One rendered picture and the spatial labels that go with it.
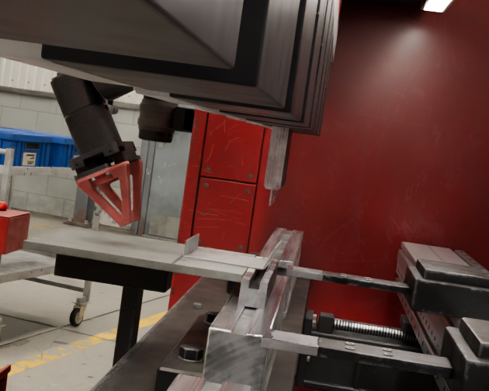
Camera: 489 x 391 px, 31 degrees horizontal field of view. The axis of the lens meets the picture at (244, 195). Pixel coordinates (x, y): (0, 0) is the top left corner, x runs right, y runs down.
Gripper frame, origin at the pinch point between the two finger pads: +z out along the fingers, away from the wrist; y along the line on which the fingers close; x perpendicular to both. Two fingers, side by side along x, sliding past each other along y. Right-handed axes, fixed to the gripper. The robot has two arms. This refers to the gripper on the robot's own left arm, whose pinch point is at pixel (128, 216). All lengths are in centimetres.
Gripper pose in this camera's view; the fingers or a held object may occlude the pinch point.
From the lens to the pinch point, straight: 113.3
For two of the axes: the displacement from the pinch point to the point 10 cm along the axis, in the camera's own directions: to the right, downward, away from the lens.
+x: -9.2, 3.7, 1.2
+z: 3.7, 9.3, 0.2
